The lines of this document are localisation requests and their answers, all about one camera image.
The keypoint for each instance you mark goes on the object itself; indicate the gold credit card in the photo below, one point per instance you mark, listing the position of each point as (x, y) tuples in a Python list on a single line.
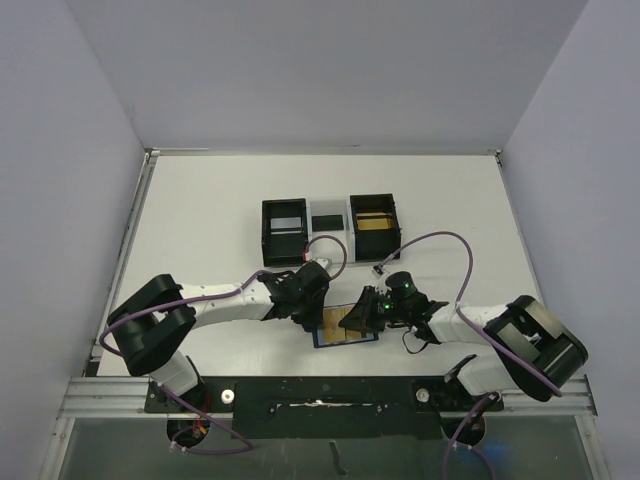
[(375, 221)]

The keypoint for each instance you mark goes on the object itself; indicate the black card from holder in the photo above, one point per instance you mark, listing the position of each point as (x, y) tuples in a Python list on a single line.
[(327, 223)]

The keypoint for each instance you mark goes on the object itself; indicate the aluminium front rail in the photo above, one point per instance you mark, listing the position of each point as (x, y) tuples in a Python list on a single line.
[(125, 397)]

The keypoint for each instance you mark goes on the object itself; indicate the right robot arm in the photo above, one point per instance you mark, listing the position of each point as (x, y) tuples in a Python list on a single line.
[(533, 351)]

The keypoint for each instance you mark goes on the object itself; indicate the aluminium left side rail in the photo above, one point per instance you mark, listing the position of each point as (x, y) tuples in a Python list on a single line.
[(148, 165)]

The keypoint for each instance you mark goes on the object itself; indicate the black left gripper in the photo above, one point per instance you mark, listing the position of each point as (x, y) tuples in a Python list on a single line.
[(310, 310)]

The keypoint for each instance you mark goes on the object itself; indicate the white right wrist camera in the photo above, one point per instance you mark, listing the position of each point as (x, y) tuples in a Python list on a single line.
[(381, 274)]

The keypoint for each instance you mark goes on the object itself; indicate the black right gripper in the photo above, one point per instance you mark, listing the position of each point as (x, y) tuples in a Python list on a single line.
[(373, 307)]

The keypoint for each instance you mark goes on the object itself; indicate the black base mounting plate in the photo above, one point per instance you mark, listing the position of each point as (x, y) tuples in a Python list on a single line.
[(369, 407)]

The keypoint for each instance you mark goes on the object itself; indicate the black bin with gold card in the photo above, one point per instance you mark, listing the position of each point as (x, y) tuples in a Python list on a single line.
[(373, 246)]

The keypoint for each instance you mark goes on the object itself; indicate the blue leather card holder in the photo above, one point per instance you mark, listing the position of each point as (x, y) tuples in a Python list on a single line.
[(354, 337)]

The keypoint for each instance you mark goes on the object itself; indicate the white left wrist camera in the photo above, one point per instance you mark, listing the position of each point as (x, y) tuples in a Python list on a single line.
[(325, 263)]

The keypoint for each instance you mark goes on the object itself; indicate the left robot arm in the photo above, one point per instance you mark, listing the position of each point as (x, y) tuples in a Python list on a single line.
[(147, 330)]

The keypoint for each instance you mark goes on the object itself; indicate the silver credit card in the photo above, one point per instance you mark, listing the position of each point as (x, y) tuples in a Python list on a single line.
[(286, 223)]

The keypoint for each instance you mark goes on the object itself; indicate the white middle bin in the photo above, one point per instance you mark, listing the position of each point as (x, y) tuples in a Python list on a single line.
[(339, 246)]

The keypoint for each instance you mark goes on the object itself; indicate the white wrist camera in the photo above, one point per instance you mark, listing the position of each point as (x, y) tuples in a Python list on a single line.
[(325, 263), (381, 274)]

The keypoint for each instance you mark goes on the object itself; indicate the black bin with silver card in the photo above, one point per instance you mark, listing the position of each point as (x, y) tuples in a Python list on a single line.
[(283, 248)]

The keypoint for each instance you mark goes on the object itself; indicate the aluminium rail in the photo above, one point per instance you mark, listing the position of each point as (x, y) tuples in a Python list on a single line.
[(125, 397), (148, 165)]

